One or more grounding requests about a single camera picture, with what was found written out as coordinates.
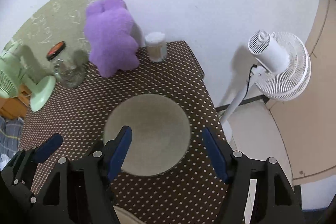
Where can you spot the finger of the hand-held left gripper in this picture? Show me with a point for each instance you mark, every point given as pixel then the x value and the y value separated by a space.
pixel 95 146
pixel 48 148

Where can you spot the green desk fan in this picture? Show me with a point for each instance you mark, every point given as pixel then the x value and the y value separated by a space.
pixel 39 92

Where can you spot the large yellow flower plate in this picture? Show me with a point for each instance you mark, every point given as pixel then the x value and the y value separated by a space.
pixel 126 217

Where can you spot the green patterned wall mat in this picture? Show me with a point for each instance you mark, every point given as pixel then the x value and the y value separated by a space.
pixel 65 3

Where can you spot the purple plush toy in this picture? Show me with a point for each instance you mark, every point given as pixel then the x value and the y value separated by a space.
pixel 113 37

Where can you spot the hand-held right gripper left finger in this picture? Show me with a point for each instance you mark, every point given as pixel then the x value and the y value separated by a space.
pixel 120 153

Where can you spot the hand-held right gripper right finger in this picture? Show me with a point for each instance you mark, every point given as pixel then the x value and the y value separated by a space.
pixel 214 155

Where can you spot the brown polka dot tablecloth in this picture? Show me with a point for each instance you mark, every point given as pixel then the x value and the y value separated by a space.
pixel 105 98

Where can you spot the blue plaid cloth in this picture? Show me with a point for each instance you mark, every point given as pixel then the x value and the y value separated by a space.
pixel 10 134

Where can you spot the clear toothpick container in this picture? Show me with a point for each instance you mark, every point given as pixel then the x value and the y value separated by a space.
pixel 156 48

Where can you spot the beige door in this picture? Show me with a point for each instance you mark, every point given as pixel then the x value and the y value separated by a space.
pixel 309 121

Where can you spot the white standing fan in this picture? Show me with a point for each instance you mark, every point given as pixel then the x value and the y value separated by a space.
pixel 278 61

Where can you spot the glass jar with black lid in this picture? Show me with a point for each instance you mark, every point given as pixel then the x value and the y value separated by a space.
pixel 69 71

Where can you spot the orange wooden furniture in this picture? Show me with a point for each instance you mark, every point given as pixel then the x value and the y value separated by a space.
pixel 13 106

